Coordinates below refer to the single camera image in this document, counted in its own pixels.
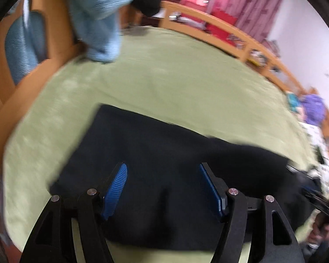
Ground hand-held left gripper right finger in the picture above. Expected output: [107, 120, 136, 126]
[199, 162, 305, 263]

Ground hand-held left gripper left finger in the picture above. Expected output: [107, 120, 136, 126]
[20, 162, 128, 263]

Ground black pants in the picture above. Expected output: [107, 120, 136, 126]
[49, 103, 316, 252]

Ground person's right hand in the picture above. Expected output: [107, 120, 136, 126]
[307, 218, 329, 250]

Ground white floral pillow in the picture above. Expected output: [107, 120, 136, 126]
[302, 123, 329, 181]

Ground purple plush toy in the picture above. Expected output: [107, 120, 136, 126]
[302, 94, 325, 126]

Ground colourful geometric pillow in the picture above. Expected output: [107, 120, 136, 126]
[286, 93, 302, 113]

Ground green blanket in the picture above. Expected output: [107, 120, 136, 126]
[1, 26, 322, 263]

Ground red chair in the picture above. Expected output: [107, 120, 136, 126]
[210, 9, 239, 44]

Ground light blue fleece robe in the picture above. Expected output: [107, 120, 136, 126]
[4, 0, 140, 85]

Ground wooden bed frame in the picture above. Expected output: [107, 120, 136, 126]
[0, 0, 329, 170]

